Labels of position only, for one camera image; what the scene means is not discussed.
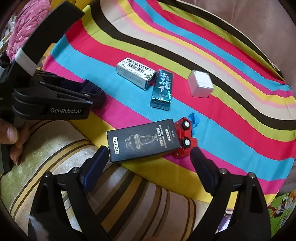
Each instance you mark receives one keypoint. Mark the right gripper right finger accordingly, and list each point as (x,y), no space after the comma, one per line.
(250,217)

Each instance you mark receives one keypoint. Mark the striped beige sofa cushion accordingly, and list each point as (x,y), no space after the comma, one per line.
(127,206)

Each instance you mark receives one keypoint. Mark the blue toy piece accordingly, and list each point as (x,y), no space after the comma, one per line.
(194,119)

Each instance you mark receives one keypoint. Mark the red toy truck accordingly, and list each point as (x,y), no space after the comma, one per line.
(187,141)

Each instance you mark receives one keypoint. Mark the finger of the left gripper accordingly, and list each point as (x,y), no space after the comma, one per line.
(86,89)
(45,104)

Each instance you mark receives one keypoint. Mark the pink quilted cushion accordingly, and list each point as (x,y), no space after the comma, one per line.
(28,16)

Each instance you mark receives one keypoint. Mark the beige sofa cover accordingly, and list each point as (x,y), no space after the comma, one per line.
(266,23)

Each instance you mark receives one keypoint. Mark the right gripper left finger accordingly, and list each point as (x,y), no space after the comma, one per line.
(48,218)

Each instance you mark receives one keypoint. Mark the black DORMI box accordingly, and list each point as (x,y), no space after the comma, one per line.
(142,140)

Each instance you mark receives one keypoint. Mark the silver barcode box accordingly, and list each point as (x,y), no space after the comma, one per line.
(136,72)

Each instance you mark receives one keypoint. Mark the purple storage box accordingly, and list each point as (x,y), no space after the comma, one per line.
(225,220)

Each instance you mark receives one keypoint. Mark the teal holographic box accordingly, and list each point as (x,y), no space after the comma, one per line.
(161,93)

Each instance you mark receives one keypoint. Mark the colourful striped cloth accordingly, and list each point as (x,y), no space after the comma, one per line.
(247,124)

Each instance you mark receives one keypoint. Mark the green cartoon play mat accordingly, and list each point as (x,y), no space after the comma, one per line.
(280,210)

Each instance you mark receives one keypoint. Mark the small white cube box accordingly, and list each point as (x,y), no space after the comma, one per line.
(200,84)

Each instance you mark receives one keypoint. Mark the person left hand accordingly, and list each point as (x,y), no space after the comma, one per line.
(15,138)

